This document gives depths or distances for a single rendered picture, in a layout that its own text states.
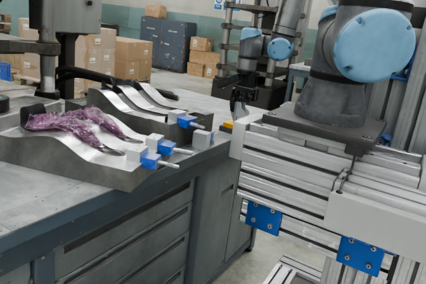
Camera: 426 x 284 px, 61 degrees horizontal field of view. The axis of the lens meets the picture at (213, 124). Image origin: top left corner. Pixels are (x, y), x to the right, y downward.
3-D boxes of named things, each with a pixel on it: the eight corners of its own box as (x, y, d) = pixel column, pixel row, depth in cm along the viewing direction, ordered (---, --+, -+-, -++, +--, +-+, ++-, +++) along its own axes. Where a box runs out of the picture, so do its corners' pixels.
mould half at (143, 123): (211, 135, 136) (215, 100, 132) (167, 152, 114) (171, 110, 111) (115, 106, 160) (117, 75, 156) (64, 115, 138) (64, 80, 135)
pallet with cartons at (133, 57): (150, 84, 644) (154, 41, 624) (125, 91, 568) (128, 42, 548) (93, 74, 678) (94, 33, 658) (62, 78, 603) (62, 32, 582)
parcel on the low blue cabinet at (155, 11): (167, 19, 836) (168, 6, 828) (158, 18, 807) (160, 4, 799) (152, 17, 853) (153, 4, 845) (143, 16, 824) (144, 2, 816)
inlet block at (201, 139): (220, 126, 131) (219, 140, 132) (208, 123, 132) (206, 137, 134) (206, 134, 119) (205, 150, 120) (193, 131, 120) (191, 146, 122)
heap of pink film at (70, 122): (130, 134, 108) (132, 109, 106) (97, 153, 91) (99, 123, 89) (54, 119, 113) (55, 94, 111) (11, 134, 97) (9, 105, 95)
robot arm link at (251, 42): (265, 30, 129) (241, 26, 130) (260, 60, 132) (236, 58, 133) (264, 29, 137) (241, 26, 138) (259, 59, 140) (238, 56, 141)
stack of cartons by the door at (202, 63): (226, 80, 807) (231, 41, 785) (219, 81, 779) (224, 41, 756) (193, 73, 843) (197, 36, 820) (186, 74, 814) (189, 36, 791)
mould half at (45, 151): (170, 157, 110) (173, 122, 107) (130, 193, 86) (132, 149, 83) (29, 127, 121) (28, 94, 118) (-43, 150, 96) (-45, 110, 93)
